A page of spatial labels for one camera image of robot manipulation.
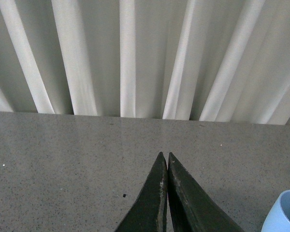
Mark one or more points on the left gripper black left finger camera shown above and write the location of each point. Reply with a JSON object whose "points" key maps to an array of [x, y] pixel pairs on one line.
{"points": [[149, 211]]}

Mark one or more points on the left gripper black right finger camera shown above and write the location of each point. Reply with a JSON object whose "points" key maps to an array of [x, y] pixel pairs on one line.
{"points": [[192, 210]]}

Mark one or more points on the blue plastic cup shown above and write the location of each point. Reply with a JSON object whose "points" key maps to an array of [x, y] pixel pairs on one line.
{"points": [[278, 218]]}

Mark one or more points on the white pleated curtain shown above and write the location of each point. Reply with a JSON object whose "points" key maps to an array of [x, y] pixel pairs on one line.
{"points": [[204, 60]]}

